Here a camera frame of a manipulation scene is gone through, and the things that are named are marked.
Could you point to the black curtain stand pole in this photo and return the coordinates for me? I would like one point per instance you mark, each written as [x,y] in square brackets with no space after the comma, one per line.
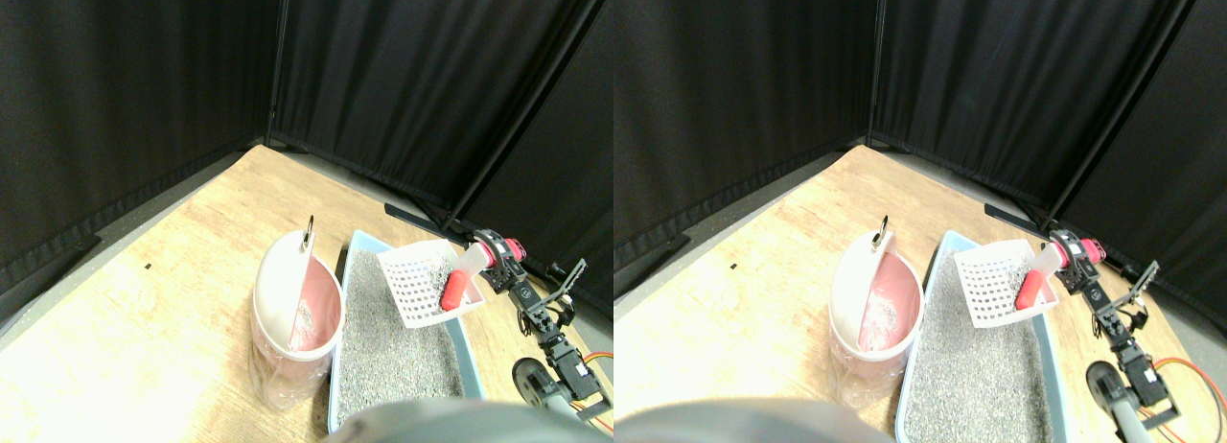
[876,69]
[276,69]
[518,107]
[1122,107]

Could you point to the white bin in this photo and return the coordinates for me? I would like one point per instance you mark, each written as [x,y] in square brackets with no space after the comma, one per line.
[278,290]
[853,290]

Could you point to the red lump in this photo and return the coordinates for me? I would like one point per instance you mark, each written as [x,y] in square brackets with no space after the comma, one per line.
[1030,290]
[453,291]

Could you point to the blue litter tray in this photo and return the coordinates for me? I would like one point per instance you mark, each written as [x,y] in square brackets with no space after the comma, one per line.
[383,357]
[959,376]

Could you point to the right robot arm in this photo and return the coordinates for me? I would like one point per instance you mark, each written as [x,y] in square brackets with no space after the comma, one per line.
[1131,357]
[556,347]

